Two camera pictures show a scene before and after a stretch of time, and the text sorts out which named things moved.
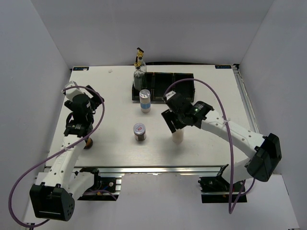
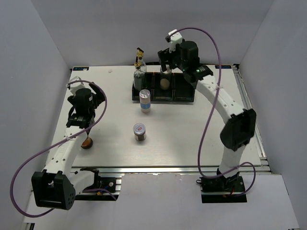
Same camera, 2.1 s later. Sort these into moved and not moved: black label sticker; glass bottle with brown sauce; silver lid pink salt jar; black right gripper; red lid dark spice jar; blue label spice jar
Moved: silver lid pink salt jar; black right gripper
Not moved: black label sticker; glass bottle with brown sauce; red lid dark spice jar; blue label spice jar
